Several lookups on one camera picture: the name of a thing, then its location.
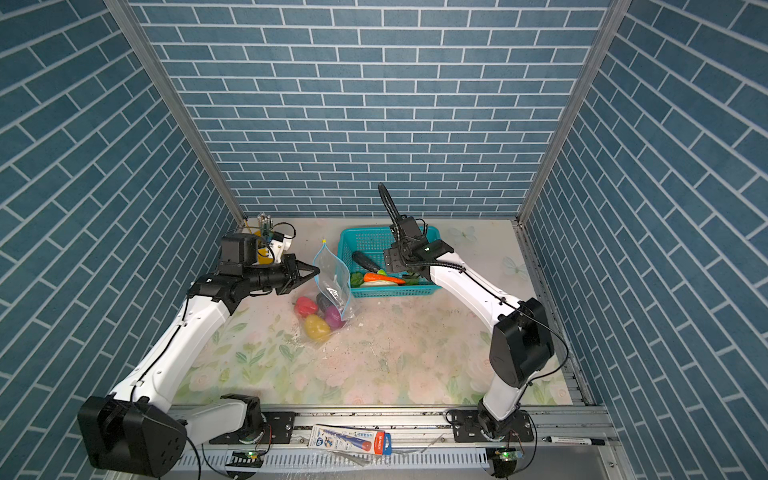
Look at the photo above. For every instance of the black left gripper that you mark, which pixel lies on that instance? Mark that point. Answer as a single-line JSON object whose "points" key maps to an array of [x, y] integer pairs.
{"points": [[290, 266]]}

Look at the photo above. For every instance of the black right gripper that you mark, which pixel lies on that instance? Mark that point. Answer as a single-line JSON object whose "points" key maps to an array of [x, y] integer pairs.
{"points": [[391, 256]]}

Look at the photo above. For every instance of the red toy pepper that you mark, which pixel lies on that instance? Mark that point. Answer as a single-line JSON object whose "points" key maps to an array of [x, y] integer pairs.
{"points": [[305, 306]]}

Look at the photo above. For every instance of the dark toy avocado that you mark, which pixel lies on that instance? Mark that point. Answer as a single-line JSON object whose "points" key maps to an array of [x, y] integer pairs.
{"points": [[324, 304]]}

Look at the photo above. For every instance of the clear zip top bag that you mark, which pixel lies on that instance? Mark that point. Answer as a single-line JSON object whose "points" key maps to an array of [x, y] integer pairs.
{"points": [[334, 282]]}

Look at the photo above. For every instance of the purple toy onion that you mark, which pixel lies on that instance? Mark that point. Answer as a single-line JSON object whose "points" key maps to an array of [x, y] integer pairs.
{"points": [[333, 318]]}

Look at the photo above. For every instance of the yellow toy potato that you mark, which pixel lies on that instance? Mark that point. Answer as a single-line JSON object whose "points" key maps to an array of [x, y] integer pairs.
{"points": [[316, 328]]}

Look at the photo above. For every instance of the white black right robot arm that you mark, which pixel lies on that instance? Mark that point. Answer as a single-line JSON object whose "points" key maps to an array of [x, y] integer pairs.
{"points": [[521, 341]]}

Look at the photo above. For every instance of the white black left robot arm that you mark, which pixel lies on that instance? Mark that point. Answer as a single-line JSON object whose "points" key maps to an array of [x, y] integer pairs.
{"points": [[131, 429]]}

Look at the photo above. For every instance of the yellow metal pen bucket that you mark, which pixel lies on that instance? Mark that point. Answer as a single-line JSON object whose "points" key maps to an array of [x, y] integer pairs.
{"points": [[261, 228]]}

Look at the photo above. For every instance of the teal plastic basket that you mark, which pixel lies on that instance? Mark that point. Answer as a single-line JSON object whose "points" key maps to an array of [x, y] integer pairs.
{"points": [[372, 241]]}

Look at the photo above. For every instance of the white toy radish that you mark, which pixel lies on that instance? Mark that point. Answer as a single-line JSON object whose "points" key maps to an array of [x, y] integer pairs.
{"points": [[379, 284]]}

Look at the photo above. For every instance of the orange toy carrot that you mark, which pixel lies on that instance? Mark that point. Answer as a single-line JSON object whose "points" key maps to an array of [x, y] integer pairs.
{"points": [[375, 277]]}

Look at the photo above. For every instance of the black toy eggplant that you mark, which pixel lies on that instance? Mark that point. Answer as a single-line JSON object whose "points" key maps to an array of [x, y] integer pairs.
{"points": [[366, 262]]}

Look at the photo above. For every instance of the green toy lettuce leaf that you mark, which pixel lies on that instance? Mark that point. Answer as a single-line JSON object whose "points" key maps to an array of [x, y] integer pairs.
{"points": [[356, 279]]}

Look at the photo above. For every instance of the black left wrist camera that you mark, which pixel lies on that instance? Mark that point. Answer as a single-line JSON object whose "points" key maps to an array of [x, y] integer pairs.
{"points": [[239, 248]]}

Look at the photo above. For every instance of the black marker on rail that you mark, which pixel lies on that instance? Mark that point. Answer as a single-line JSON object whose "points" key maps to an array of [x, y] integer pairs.
{"points": [[585, 441]]}

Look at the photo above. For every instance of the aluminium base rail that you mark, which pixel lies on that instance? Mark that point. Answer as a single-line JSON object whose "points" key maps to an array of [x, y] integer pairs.
{"points": [[422, 437]]}

